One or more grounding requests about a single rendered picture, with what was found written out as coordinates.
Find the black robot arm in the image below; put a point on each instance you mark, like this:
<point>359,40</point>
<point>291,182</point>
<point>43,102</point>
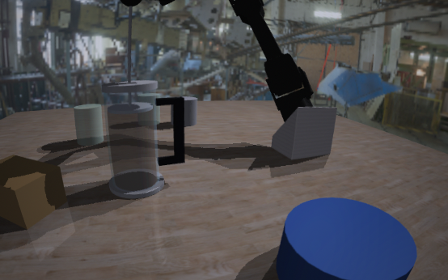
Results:
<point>283,74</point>

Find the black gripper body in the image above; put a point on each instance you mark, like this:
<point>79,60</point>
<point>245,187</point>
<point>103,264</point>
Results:
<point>165,3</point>

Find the glass french press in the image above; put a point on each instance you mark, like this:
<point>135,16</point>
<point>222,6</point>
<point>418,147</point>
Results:
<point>131,127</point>

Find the blue cylinder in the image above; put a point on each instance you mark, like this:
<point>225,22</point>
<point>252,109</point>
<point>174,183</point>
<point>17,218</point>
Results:
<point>341,239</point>

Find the brown cube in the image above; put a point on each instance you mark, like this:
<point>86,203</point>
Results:
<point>29,190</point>

